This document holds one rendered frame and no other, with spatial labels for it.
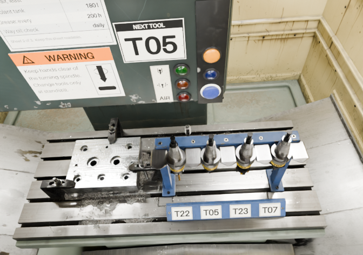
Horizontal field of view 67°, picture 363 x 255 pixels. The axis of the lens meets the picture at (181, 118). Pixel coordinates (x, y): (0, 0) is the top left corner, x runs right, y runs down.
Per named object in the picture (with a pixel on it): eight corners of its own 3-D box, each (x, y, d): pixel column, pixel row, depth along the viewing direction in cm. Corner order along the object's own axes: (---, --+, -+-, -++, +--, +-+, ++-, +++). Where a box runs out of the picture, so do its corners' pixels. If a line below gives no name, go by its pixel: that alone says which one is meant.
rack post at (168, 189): (175, 196, 112) (167, 160, 89) (162, 196, 112) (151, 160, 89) (175, 174, 118) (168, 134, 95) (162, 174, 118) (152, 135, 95)
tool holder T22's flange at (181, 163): (185, 151, 90) (184, 147, 88) (187, 167, 86) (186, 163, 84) (166, 153, 90) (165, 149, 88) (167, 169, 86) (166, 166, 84)
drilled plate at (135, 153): (138, 190, 110) (136, 185, 106) (68, 193, 111) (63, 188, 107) (142, 142, 125) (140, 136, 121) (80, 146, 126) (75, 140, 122)
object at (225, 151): (237, 166, 84) (237, 164, 84) (220, 166, 85) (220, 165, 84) (234, 146, 89) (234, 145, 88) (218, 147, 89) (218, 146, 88)
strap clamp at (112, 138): (120, 154, 126) (112, 135, 115) (113, 154, 126) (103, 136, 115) (123, 131, 134) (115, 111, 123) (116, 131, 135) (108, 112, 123)
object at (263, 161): (273, 164, 84) (274, 162, 83) (256, 165, 84) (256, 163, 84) (268, 145, 88) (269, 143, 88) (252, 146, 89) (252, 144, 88)
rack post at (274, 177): (283, 191, 110) (305, 153, 87) (270, 192, 110) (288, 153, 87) (277, 169, 116) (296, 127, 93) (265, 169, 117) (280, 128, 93)
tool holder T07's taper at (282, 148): (284, 143, 86) (290, 131, 81) (291, 155, 84) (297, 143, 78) (271, 146, 86) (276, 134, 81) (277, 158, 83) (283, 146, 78)
